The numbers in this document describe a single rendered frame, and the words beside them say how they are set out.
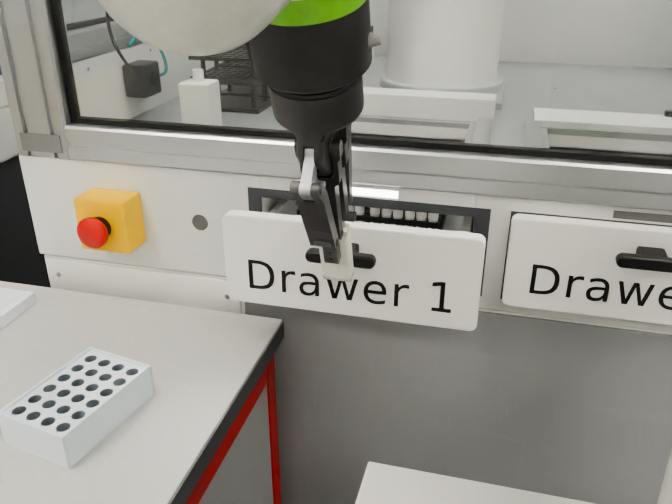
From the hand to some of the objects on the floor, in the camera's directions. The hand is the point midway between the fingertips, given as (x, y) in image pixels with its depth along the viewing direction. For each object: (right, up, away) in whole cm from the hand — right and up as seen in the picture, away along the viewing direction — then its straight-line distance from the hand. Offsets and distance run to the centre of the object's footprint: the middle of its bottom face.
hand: (336, 252), depth 66 cm
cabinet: (+20, -58, +92) cm, 111 cm away
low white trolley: (-44, -86, +34) cm, 102 cm away
